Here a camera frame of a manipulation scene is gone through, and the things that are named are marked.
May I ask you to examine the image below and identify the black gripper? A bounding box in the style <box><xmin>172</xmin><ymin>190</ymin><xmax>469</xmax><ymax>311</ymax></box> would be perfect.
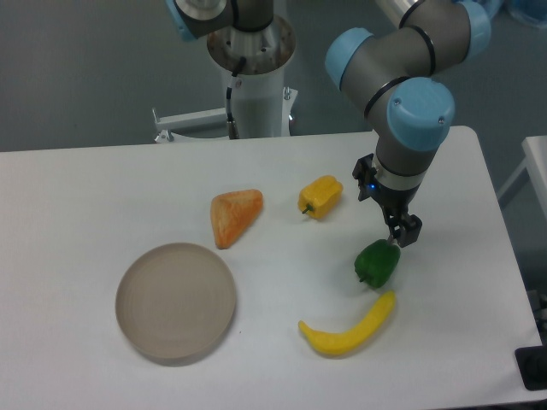
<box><xmin>352</xmin><ymin>155</ymin><xmax>422</xmax><ymax>247</ymax></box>

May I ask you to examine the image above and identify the yellow toy bell pepper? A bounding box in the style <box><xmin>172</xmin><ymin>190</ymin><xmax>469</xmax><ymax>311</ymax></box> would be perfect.
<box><xmin>297</xmin><ymin>175</ymin><xmax>344</xmax><ymax>220</ymax></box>

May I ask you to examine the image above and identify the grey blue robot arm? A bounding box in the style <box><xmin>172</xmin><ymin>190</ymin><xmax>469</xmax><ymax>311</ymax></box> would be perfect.
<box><xmin>167</xmin><ymin>1</ymin><xmax>491</xmax><ymax>247</ymax></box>

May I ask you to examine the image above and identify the green toy bell pepper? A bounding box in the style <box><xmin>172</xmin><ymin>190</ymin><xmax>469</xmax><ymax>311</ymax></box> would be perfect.
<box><xmin>354</xmin><ymin>239</ymin><xmax>401</xmax><ymax>289</ymax></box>

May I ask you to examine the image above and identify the yellow toy banana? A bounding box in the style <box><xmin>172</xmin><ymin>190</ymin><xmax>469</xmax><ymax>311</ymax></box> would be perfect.
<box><xmin>297</xmin><ymin>290</ymin><xmax>397</xmax><ymax>356</ymax></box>

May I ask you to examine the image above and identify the white side table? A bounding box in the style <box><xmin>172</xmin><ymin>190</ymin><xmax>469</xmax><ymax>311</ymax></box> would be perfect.
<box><xmin>497</xmin><ymin>136</ymin><xmax>546</xmax><ymax>208</ymax></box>

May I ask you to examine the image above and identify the orange triangular toy bread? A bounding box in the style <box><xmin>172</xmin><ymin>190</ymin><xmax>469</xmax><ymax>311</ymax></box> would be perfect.
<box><xmin>210</xmin><ymin>189</ymin><xmax>263</xmax><ymax>249</ymax></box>

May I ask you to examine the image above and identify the black device at edge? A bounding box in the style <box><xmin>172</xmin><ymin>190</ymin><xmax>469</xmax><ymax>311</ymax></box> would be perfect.
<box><xmin>515</xmin><ymin>346</ymin><xmax>546</xmax><ymax>391</ymax></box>

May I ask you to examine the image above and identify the beige round plate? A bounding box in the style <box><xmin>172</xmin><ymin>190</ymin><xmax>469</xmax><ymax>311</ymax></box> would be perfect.
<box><xmin>115</xmin><ymin>243</ymin><xmax>237</xmax><ymax>366</ymax></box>

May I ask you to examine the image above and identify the blue plastic bag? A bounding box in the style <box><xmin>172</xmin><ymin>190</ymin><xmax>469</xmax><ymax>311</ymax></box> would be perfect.
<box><xmin>481</xmin><ymin>0</ymin><xmax>546</xmax><ymax>29</ymax></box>

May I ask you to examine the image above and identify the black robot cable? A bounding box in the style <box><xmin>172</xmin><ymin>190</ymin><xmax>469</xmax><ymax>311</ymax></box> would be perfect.
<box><xmin>225</xmin><ymin>56</ymin><xmax>247</xmax><ymax>141</ymax></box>

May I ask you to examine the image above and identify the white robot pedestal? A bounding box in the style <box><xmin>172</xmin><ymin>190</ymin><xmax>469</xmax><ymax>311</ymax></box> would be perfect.
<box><xmin>207</xmin><ymin>15</ymin><xmax>296</xmax><ymax>139</ymax></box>

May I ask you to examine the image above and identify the white metal base bracket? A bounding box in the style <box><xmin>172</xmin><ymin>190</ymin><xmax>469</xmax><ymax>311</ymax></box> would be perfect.
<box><xmin>152</xmin><ymin>86</ymin><xmax>298</xmax><ymax>144</ymax></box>

